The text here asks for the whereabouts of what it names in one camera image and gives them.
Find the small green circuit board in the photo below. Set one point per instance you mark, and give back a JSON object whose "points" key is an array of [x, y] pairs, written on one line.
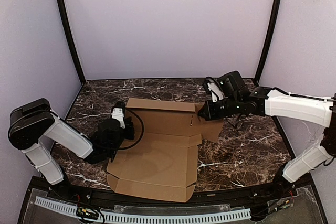
{"points": [[86, 213]]}

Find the brown cardboard box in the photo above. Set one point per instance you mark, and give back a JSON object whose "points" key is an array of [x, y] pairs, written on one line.
{"points": [[163, 165]]}

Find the left black frame post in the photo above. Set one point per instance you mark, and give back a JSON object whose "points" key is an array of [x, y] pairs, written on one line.
{"points": [[70, 40]]}

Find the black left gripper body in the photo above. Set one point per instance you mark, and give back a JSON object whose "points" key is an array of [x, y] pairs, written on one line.
{"points": [[128, 129]]}

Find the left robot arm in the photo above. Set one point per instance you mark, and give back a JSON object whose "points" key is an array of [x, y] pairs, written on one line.
{"points": [[33, 121]]}

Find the white slotted cable duct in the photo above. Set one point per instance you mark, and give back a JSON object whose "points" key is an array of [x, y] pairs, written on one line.
{"points": [[130, 214]]}

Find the right black frame post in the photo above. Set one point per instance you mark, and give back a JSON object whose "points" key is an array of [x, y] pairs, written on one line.
{"points": [[267, 42]]}

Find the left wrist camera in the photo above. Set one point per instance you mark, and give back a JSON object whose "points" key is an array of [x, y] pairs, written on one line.
{"points": [[118, 113]]}

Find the black frame post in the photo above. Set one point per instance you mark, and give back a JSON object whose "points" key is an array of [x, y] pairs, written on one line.
{"points": [[70, 40], [267, 42]]}

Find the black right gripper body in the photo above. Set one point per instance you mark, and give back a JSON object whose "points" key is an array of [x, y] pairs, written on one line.
{"points": [[212, 109]]}

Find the black front rail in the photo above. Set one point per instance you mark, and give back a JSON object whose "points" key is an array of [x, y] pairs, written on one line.
{"points": [[257, 196]]}

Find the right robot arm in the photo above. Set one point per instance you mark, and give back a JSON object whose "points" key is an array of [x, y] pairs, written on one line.
{"points": [[231, 96]]}

